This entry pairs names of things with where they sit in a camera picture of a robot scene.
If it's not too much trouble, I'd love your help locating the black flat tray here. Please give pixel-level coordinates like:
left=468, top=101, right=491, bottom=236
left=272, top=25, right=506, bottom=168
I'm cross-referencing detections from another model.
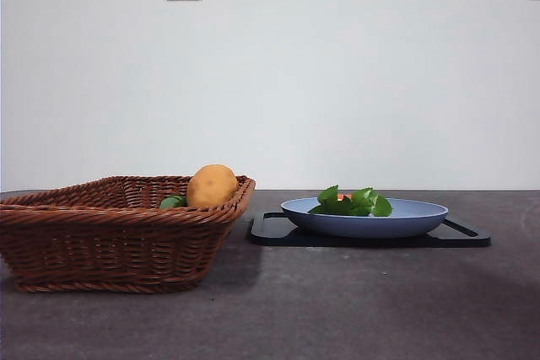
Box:
left=247, top=211, right=492, bottom=249

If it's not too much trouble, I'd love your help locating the carrot with green leaves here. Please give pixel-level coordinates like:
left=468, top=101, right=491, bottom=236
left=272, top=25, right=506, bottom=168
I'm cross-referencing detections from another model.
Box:
left=307, top=185, right=394, bottom=218

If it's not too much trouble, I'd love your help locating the green vegetable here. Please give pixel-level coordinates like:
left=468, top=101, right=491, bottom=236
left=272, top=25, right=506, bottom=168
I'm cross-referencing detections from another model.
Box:
left=159, top=194, right=188, bottom=209

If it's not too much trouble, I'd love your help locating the yellow-brown potato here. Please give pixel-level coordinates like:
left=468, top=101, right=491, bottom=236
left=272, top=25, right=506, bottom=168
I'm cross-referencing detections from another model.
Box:
left=186, top=164, right=240, bottom=208

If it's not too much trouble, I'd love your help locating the brown wicker basket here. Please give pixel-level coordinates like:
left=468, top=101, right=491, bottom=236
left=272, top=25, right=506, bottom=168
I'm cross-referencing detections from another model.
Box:
left=0, top=174, right=257, bottom=294

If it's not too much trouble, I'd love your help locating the blue round plate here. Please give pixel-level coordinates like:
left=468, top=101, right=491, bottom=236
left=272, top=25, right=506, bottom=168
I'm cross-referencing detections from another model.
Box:
left=280, top=196, right=450, bottom=239

